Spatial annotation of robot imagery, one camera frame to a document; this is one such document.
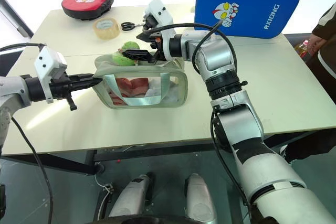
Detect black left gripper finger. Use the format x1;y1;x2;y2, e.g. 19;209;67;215
69;77;103;91
68;72;96;82

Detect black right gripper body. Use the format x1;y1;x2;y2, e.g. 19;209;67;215
146;28;171;63

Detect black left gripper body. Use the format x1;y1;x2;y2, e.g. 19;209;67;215
48;73;79;111

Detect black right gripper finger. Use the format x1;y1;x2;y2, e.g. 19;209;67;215
121;49;154;64
135;31;158;44

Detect green plush keychain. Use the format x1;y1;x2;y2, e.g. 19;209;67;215
111;40;143;67

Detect green clear zip pouch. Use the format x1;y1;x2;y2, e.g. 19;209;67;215
93;54;188;110

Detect pink red item in pouch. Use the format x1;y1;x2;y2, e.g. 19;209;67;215
109;77;151;105

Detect clear packing tape roll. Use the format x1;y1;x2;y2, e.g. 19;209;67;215
92;17;121;41

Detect red black punch pad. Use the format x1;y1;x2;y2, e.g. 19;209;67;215
61;0;114;22

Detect blue cartoon kick pad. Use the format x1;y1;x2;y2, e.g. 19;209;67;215
194;0;301;42

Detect silver robot leg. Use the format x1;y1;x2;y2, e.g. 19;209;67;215
108;173;156;221
184;173;218;224

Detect yellow liquid bottle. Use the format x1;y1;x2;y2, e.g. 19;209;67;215
295;40;311;58

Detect black rounded robot torso edge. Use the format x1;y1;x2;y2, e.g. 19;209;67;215
98;213;190;224

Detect person in dark brown clothes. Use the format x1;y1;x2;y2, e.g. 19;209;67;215
279;3;336;164

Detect black handled scissors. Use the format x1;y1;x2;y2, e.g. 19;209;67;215
121;22;144;31

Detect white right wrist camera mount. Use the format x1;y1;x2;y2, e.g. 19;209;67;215
143;0;177;61

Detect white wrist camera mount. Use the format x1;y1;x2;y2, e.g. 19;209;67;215
143;0;177;61
34;46;68;104

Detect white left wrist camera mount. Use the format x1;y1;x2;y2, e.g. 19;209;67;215
34;46;68;104

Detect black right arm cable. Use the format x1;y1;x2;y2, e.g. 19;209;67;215
146;22;254;224

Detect black table frame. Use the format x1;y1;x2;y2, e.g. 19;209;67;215
0;129;292;177

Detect white floor cable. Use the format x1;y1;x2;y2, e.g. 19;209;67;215
93;174;115;219

